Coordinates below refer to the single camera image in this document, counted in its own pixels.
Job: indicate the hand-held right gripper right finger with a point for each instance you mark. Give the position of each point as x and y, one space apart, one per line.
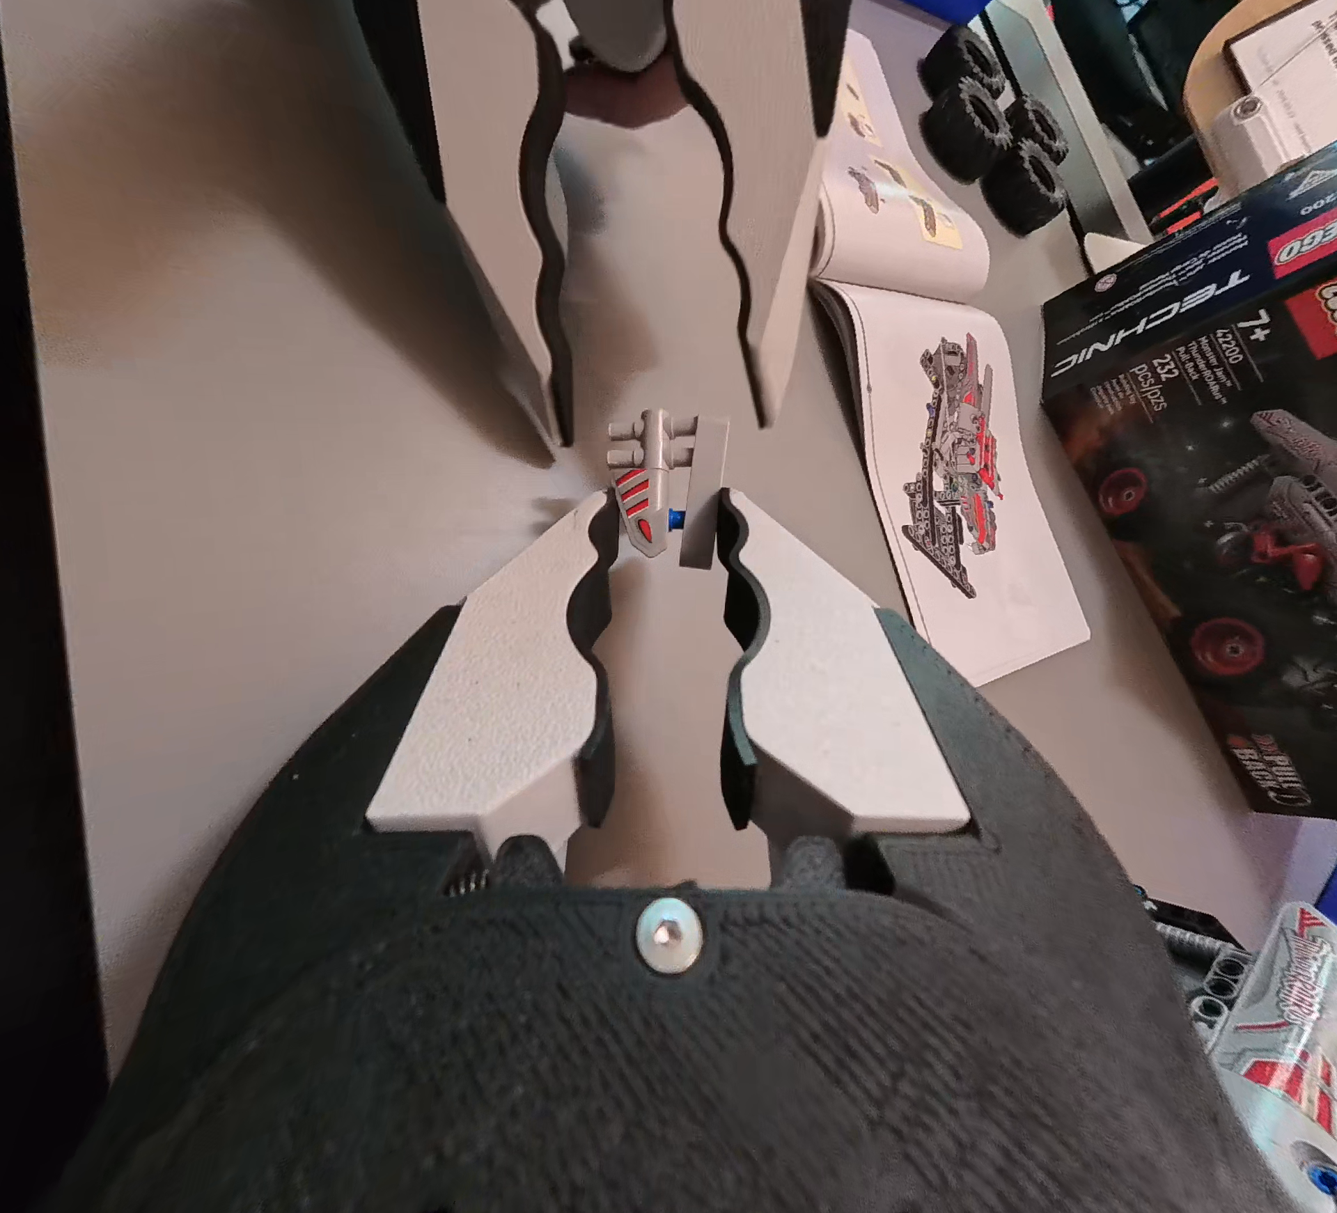
846 701

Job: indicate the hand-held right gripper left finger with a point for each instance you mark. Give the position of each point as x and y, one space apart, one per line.
491 701

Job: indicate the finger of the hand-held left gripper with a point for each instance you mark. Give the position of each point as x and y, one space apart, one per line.
757 85
486 136

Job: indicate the small grey red-striped brick assembly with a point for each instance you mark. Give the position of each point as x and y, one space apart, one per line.
653 491

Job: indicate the grey desk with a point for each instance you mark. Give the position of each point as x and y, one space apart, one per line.
261 346

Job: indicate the black knobby toy tyre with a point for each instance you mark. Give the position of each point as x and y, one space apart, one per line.
1025 189
1037 126
964 131
960 61

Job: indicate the white instruction booklet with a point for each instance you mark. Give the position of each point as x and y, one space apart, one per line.
940 461

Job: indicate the black office chair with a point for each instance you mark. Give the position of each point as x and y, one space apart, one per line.
1107 43

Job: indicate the black toy set box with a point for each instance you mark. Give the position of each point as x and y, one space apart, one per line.
1201 461

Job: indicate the round wooden table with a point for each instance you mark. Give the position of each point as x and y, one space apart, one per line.
1211 73

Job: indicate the white paper sheet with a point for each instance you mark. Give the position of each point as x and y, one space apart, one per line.
1289 53

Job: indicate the partly built toy brick truck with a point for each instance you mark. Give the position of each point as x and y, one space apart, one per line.
1279 1025

